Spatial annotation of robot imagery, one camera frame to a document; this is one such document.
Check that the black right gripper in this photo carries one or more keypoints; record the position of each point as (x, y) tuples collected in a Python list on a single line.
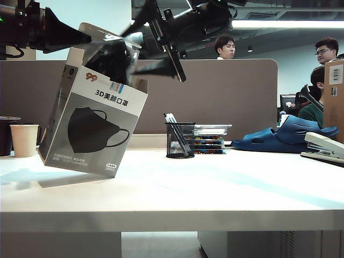
[(166, 40)]

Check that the person with glasses in black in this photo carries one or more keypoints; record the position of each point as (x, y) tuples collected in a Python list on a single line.
[(328, 52)]

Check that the blue rubber slipper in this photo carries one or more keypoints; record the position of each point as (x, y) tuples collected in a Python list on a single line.
[(250, 143), (293, 133)]

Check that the black mask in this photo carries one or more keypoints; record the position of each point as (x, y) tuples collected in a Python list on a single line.
[(113, 59)]

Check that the black computer monitor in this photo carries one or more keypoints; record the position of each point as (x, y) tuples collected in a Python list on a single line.
[(282, 98)]

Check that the pens in holder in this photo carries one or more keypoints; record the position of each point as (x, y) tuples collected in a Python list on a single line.
[(166, 117)]

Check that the beige desk stapler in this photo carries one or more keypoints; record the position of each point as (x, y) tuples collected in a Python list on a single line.
[(322, 142)]

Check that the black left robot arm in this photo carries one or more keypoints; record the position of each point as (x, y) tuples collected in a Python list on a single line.
[(4, 27)]

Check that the white plastic bottle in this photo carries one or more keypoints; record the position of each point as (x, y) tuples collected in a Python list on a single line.
[(283, 118)]

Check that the brown desk partition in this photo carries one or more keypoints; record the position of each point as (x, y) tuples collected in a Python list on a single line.
[(215, 102)]

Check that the clear plastic flat case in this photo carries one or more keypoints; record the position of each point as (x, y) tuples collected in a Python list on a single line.
[(212, 129)]

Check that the beige paper cup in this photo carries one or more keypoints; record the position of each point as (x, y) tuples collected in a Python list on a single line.
[(24, 142)]

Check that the long ceiling light strip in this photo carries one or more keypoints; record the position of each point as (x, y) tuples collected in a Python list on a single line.
[(282, 23)]

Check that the black cylindrical container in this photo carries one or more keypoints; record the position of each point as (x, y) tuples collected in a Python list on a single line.
[(4, 139)]

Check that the grey white mask box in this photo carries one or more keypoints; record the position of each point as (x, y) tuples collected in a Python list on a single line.
[(94, 129)]

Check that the person in white shirt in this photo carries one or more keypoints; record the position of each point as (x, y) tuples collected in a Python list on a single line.
[(225, 48)]

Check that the clear pen with black cap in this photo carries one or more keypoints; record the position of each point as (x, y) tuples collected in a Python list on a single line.
[(172, 119)]

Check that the tall brown cardboard box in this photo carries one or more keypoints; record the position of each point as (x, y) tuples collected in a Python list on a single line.
[(333, 113)]

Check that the black mesh pen holder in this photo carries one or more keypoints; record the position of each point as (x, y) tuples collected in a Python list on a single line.
[(188, 134)]

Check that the person in green shirt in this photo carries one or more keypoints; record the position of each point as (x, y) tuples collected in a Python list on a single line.
[(309, 115)]

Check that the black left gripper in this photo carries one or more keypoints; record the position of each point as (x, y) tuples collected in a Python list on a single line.
[(27, 24)]

